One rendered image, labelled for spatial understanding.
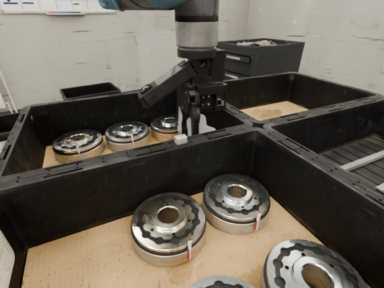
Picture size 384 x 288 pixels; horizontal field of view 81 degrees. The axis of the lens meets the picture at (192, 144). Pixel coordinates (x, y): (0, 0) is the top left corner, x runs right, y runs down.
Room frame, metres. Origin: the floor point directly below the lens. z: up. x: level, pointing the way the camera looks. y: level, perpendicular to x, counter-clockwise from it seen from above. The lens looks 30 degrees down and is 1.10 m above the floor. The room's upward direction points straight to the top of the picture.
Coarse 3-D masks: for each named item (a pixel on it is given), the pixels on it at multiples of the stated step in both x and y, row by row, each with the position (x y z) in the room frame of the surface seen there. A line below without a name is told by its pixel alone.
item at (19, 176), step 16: (112, 96) 0.54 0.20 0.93; (128, 96) 0.56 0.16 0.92; (224, 112) 0.45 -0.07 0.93; (16, 128) 0.36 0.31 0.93; (240, 128) 0.36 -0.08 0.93; (16, 144) 0.31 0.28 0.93; (160, 144) 0.30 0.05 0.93; (0, 160) 0.26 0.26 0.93; (80, 160) 0.26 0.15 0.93; (96, 160) 0.26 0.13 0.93; (0, 176) 0.22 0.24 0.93; (16, 176) 0.22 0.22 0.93; (32, 176) 0.22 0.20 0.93
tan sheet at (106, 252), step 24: (288, 216) 0.25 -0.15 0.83; (72, 240) 0.21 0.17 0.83; (96, 240) 0.21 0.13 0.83; (120, 240) 0.21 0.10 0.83; (216, 240) 0.21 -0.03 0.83; (240, 240) 0.21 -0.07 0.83; (264, 240) 0.21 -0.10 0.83; (312, 240) 0.21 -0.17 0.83; (48, 264) 0.17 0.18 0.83; (72, 264) 0.17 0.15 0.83; (96, 264) 0.17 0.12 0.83; (120, 264) 0.17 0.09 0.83; (144, 264) 0.17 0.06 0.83; (192, 264) 0.17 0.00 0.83; (216, 264) 0.17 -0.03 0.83; (240, 264) 0.17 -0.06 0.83
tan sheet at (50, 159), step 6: (150, 132) 0.54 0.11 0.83; (150, 138) 0.50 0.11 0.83; (150, 144) 0.48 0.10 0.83; (48, 150) 0.45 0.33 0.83; (108, 150) 0.45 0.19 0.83; (48, 156) 0.42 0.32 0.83; (54, 156) 0.42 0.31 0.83; (48, 162) 0.40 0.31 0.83; (54, 162) 0.40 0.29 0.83; (60, 162) 0.40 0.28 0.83
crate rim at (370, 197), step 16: (256, 128) 0.36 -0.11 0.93; (176, 144) 0.30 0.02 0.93; (192, 144) 0.30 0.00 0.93; (208, 144) 0.31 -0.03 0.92; (288, 144) 0.30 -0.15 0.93; (112, 160) 0.26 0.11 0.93; (128, 160) 0.26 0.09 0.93; (304, 160) 0.26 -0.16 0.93; (48, 176) 0.22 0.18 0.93; (64, 176) 0.22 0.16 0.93; (336, 176) 0.22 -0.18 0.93; (0, 192) 0.20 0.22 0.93; (352, 192) 0.20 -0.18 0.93; (368, 192) 0.19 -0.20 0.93
